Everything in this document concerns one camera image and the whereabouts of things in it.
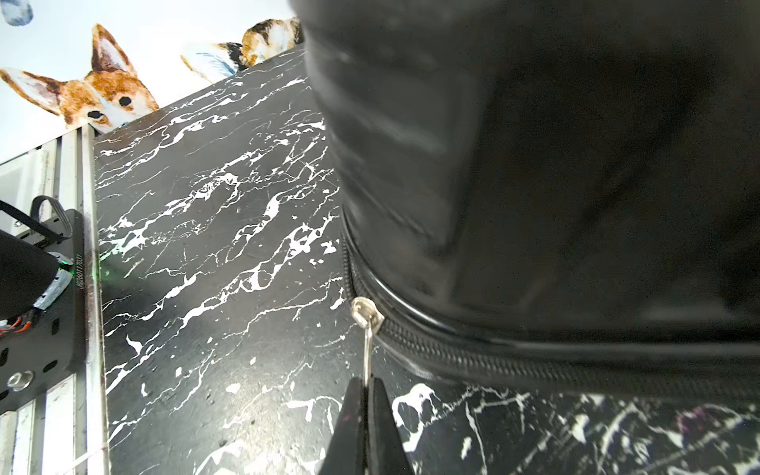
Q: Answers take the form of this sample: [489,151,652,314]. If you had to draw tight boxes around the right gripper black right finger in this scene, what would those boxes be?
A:
[366,377,414,475]

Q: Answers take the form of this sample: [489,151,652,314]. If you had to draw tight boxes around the aluminium front rail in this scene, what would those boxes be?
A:
[1,126,110,474]

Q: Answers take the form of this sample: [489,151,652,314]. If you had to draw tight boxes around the black hard-shell suitcase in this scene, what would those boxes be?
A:
[293,1,759,403]

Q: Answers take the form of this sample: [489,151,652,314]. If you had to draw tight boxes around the silver zipper pull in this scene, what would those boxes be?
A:
[350,297,385,387]

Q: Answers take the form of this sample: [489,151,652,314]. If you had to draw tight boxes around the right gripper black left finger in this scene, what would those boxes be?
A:
[319,377,365,475]

